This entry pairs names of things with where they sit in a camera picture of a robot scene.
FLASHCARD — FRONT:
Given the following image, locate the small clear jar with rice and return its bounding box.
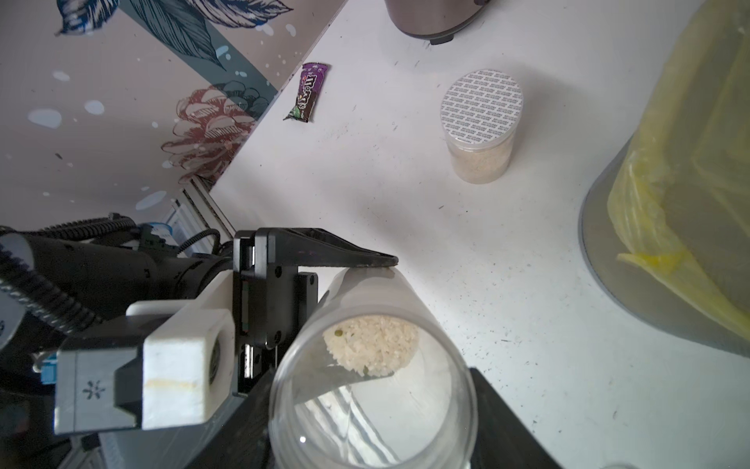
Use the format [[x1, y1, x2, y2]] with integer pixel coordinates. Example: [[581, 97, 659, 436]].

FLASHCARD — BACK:
[[269, 268, 478, 468]]

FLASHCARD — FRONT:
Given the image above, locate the mesh bin with yellow bag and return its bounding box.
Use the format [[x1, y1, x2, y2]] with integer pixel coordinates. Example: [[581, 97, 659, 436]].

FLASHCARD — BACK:
[[578, 1, 749, 357]]

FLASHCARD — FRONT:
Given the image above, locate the silver rice cooker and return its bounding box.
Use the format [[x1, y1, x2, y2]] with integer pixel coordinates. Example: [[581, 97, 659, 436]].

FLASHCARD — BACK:
[[385, 0, 490, 45]]

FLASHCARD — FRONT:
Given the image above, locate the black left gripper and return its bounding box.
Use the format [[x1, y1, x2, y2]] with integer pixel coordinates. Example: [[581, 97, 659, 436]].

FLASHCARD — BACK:
[[232, 228, 398, 395]]

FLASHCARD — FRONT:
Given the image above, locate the clear jar with sealed top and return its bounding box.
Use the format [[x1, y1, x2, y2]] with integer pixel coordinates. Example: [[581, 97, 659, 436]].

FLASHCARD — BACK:
[[439, 68, 525, 185]]

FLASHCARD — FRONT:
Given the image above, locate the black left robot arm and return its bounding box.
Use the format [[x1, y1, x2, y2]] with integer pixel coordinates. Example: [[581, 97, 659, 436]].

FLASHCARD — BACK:
[[1, 214, 398, 468]]

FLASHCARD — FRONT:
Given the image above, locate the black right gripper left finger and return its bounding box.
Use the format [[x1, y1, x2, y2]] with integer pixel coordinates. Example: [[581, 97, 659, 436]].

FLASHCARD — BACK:
[[187, 371, 275, 469]]

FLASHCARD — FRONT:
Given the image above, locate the purple M&M's candy packet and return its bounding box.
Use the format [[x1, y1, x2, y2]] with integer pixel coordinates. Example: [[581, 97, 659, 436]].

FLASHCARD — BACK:
[[284, 63, 330, 123]]

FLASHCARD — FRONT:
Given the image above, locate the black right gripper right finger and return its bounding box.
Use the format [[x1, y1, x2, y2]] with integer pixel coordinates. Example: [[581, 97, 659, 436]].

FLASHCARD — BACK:
[[470, 369, 562, 469]]

